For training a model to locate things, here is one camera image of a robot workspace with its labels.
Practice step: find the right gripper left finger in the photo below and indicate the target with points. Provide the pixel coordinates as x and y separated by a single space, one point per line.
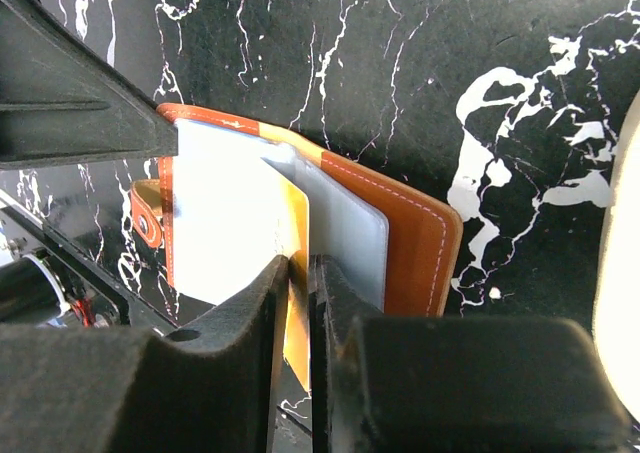
207 387

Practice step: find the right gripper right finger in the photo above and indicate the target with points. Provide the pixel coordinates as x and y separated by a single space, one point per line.
384 383

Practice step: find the brown leather card holder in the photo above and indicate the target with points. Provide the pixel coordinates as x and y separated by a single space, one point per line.
425 233

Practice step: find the yellow credit card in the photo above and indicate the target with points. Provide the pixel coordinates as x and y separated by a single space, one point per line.
292 240

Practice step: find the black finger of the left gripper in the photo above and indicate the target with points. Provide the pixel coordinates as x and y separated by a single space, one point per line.
61 104

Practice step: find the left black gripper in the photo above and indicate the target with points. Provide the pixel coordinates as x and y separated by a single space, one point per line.
51 282

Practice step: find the beige oval tray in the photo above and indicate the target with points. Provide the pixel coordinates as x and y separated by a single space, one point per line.
615 323

